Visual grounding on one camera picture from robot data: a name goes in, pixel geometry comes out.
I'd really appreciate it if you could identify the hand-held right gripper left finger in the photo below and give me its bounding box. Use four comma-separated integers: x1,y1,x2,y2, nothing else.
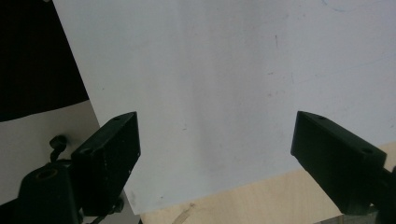
70,111,142,217

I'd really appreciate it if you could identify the dark cloth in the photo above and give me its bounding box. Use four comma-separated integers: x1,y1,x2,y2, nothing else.
0,0,91,123

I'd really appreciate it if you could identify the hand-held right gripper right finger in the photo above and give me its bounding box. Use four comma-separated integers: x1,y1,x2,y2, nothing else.
290,110,388,217

